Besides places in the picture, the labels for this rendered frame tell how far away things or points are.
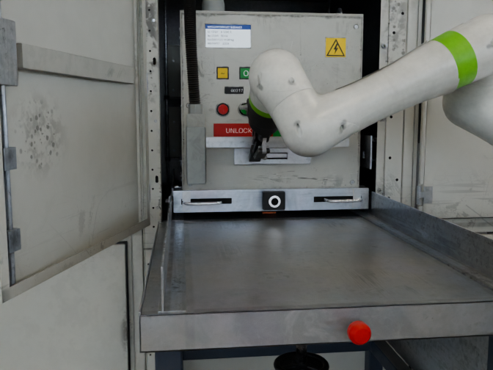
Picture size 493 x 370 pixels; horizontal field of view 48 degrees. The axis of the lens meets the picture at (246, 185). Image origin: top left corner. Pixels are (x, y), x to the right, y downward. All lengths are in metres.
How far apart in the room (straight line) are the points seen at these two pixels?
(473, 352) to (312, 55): 0.84
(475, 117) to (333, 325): 0.66
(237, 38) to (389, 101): 0.54
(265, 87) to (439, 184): 0.68
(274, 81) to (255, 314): 0.46
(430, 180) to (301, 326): 0.84
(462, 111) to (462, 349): 0.51
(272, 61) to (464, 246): 0.50
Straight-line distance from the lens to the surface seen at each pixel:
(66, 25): 1.16
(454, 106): 1.34
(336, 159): 1.55
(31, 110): 1.03
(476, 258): 1.08
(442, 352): 1.27
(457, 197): 1.62
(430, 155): 1.57
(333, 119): 1.05
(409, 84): 1.13
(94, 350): 1.56
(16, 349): 1.60
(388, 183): 1.56
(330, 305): 0.85
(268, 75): 1.08
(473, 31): 1.22
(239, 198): 1.50
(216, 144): 1.45
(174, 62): 2.07
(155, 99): 1.44
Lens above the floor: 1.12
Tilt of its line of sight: 7 degrees down
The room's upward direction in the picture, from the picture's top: straight up
